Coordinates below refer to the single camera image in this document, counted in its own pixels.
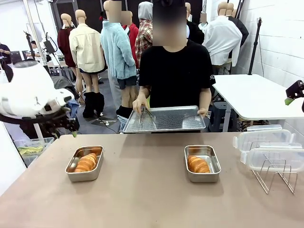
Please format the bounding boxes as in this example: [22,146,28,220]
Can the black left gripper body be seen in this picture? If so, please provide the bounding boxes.
[60,116,80,133]

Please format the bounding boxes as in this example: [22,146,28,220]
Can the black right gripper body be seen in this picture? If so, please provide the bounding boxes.
[286,80,304,98]

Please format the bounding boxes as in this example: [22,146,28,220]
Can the golden croissant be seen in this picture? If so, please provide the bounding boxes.
[74,152,98,173]
[187,155,210,173]

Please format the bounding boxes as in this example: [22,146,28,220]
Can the rectangular steel container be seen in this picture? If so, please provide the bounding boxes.
[65,145,104,183]
[184,145,221,183]

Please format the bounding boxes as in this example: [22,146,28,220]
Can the metal tongs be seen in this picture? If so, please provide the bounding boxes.
[139,105,156,124]

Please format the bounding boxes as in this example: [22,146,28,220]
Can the perforated metal baking tray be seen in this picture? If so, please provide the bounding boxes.
[122,105,206,133]

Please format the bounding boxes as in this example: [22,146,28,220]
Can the person's right forearm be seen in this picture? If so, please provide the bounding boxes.
[139,85,152,98]

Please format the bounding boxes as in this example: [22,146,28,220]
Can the person's left forearm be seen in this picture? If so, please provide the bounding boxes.
[199,87,212,110]

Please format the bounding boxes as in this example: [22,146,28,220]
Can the person's right hand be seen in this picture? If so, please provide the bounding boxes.
[132,94,150,114]

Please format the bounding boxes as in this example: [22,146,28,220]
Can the black tall boots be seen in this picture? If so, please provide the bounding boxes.
[82,91,105,119]

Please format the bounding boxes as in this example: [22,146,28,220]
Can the chair draped with dark clothes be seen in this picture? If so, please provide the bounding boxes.
[51,75,81,114]

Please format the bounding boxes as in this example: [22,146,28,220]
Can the clear bin with yellow items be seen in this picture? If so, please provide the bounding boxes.
[13,137,55,167]

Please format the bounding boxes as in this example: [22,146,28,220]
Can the black tripod stand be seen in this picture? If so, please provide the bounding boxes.
[248,17,263,76]

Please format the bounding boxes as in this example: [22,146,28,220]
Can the mannequin in cream jacket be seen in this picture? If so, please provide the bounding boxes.
[68,9,106,95]

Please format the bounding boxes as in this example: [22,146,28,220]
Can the mannequin in maroon clothes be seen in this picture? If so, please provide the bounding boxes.
[57,13,79,95]

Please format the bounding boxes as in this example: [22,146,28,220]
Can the mannequin in black blazer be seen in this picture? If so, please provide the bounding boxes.
[225,2,249,48]

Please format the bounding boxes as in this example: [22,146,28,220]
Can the mannequin in blue fleece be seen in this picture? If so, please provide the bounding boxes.
[100,0,139,133]

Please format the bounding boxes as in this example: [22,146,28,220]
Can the mannequin in white shirt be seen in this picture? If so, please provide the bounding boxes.
[201,1,243,67]

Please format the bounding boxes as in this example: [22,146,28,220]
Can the silver slanted pole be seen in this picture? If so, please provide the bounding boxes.
[23,0,52,72]

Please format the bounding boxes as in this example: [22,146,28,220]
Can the mannequin in red top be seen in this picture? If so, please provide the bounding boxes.
[122,10,140,69]

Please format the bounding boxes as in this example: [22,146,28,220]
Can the mannequin in plaid hoodie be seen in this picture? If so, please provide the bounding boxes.
[134,1,154,70]

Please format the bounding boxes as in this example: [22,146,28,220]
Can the mannequin in black jacket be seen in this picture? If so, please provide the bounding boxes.
[185,2,205,45]

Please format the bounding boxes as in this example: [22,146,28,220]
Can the person in black t-shirt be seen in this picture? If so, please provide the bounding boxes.
[138,39,217,133]

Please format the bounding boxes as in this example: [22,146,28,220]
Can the black baseball cap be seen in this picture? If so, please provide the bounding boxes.
[152,0,187,7]

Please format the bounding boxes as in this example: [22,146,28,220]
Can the black mannequin base plate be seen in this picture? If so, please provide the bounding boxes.
[91,117,118,127]

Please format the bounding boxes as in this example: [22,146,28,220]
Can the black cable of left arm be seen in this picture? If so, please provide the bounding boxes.
[0,113,72,124]

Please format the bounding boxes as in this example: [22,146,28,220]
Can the metal wire rack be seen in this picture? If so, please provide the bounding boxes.
[249,141,299,195]

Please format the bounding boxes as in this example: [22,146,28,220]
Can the black camera stand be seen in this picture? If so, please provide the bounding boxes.
[23,30,42,62]

